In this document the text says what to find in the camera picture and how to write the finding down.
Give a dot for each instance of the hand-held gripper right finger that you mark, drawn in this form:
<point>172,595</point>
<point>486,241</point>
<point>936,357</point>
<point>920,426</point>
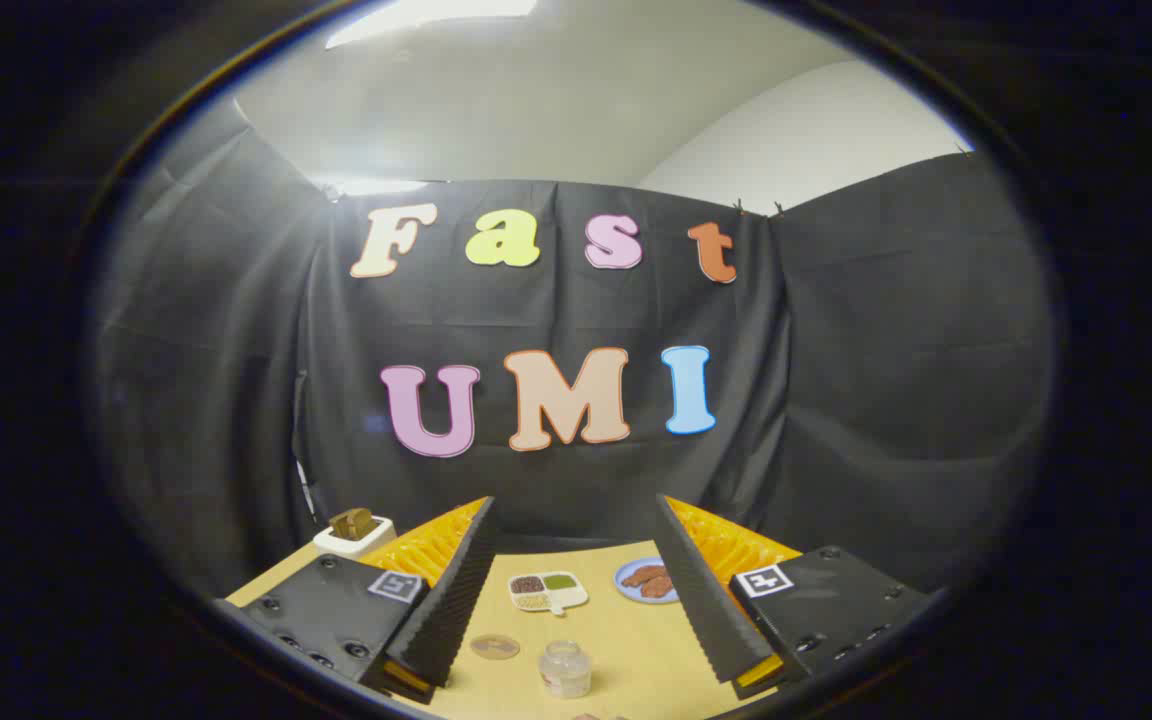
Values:
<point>701,600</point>

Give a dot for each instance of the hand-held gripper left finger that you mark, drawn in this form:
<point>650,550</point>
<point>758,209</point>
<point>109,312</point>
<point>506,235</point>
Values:
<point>456,600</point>

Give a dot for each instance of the round printed wooden coaster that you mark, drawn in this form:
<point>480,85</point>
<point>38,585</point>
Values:
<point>494,647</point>

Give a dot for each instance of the clear glass bottle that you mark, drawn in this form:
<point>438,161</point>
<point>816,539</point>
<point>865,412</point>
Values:
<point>565,670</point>

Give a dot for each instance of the brown meat piece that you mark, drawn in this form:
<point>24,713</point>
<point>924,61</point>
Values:
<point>641,575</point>
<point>658,588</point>

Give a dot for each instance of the light blue plate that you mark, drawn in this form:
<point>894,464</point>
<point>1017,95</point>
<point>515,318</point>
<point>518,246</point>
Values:
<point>626,588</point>

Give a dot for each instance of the wooden table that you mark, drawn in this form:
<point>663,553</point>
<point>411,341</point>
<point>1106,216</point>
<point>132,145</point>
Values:
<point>626,650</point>

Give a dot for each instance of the white divided dish with beans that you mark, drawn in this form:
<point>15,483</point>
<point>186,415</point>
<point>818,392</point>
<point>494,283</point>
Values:
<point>547,592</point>

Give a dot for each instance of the white toaster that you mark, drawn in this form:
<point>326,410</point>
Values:
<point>346,545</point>

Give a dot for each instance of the brown toast slice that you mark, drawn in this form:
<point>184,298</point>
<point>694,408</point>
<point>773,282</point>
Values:
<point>351,522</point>

